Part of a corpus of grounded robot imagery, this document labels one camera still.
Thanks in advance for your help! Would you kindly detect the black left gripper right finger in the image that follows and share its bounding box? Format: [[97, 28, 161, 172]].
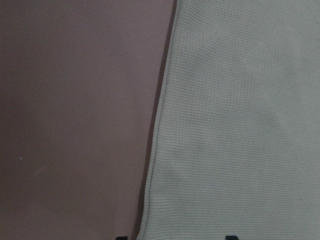
[[225, 235, 237, 240]]

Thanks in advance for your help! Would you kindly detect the olive green long-sleeve shirt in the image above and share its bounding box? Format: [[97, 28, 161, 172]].
[[137, 0, 320, 240]]

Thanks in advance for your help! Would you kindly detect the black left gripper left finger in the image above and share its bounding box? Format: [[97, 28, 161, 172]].
[[116, 236, 128, 240]]

